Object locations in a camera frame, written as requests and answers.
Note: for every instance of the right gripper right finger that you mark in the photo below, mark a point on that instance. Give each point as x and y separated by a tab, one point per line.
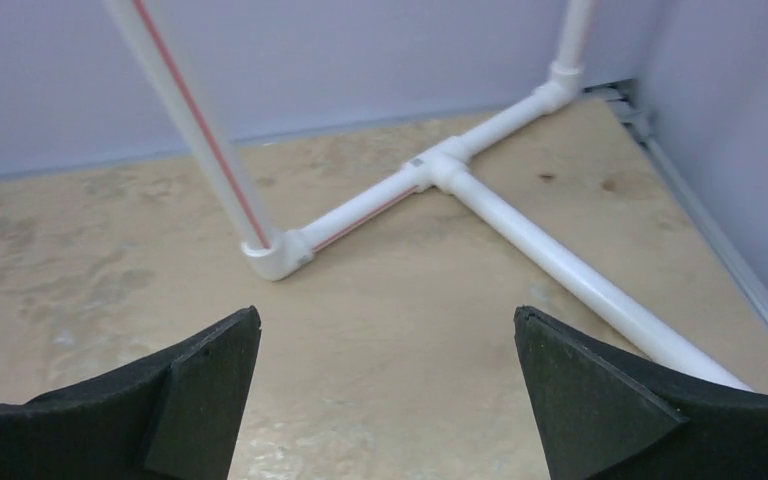
604	413

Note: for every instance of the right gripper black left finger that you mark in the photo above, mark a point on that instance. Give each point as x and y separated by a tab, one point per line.
174	414

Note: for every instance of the white pipe frame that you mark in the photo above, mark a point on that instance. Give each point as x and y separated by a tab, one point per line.
275	254

